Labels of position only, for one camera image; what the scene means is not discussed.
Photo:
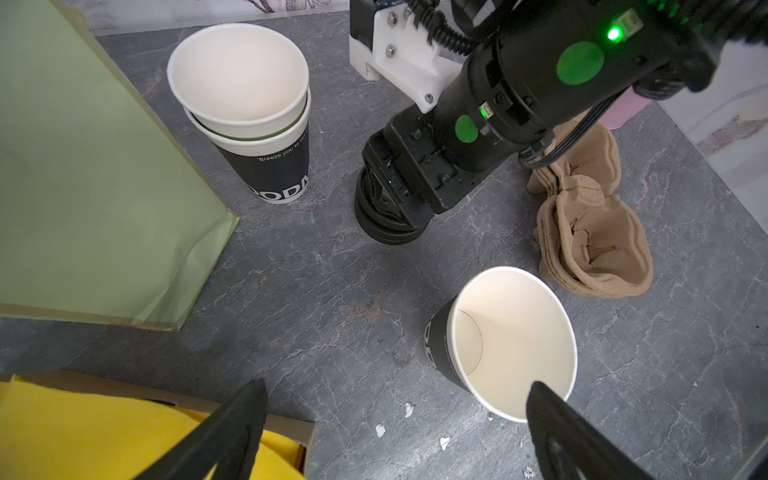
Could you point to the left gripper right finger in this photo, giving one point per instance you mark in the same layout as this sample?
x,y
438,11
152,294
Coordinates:
x,y
567,446

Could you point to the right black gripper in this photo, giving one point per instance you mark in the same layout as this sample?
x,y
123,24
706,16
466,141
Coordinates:
x,y
411,159

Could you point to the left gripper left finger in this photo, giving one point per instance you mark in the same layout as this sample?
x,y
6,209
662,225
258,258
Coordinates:
x,y
224,446

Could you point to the black paper coffee cup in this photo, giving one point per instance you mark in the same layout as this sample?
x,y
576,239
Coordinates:
x,y
504,331

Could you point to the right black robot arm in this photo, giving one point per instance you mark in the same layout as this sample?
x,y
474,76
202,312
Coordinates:
x,y
527,81

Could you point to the stack of black lids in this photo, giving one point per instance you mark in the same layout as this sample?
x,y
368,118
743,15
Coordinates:
x,y
381,217

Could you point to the yellow napkins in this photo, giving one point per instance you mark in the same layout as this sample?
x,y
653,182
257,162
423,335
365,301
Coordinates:
x,y
51,431

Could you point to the brown pulp cup carrier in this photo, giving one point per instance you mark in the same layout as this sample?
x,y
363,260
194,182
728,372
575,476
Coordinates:
x,y
591,242

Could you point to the pink straw holder cup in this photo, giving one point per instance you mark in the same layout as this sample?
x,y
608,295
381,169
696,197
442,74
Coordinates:
x,y
624,109

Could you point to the green white paper bag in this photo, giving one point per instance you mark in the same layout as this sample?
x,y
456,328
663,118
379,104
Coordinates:
x,y
105,218

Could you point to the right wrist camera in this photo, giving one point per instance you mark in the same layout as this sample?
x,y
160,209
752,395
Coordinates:
x,y
385,42

